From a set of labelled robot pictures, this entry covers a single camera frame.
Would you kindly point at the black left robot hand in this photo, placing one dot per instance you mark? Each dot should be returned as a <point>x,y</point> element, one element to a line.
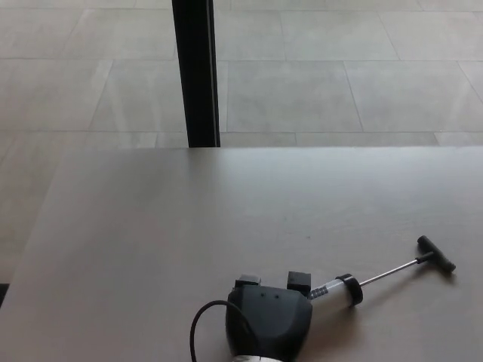
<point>268,320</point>

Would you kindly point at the white Franklin hand air pump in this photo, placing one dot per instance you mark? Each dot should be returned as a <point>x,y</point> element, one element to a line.
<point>339,292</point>

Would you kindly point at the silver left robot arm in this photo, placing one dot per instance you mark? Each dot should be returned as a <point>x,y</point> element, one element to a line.
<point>254,359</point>

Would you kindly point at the black vertical post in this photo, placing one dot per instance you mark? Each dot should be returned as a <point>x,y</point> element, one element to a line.
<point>196,71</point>

